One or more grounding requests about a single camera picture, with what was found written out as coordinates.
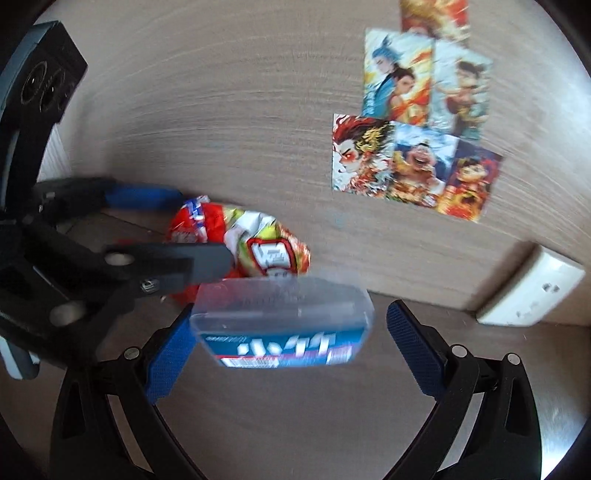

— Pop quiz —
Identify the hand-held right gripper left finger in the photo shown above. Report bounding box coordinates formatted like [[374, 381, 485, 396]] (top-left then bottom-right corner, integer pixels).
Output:
[[50, 302, 208, 480]]

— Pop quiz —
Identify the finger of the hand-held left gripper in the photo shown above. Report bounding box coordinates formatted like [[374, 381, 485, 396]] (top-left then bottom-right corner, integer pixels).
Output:
[[34, 178, 180, 223], [104, 242, 236, 298]]

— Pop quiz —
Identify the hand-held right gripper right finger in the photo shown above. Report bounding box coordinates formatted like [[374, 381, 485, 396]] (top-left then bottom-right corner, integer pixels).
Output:
[[387, 300, 542, 480]]

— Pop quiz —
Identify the red snack packet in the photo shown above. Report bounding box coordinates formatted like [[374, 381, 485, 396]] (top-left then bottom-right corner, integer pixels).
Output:
[[164, 196, 311, 305]]

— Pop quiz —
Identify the clear plastic box blue label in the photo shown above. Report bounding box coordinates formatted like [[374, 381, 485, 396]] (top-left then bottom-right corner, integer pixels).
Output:
[[189, 272, 375, 370]]

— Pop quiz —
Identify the white protruding socket box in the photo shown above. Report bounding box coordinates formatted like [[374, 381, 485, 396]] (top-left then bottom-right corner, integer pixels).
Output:
[[475, 244, 587, 328]]

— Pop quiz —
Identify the cluster of cartoon stickers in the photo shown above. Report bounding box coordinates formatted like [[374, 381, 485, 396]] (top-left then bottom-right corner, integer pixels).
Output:
[[331, 0, 504, 223]]

